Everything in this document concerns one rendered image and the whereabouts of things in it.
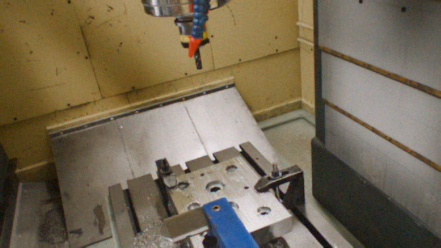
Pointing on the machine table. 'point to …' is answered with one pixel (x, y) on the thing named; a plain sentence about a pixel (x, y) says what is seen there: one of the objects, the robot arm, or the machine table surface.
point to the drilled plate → (249, 203)
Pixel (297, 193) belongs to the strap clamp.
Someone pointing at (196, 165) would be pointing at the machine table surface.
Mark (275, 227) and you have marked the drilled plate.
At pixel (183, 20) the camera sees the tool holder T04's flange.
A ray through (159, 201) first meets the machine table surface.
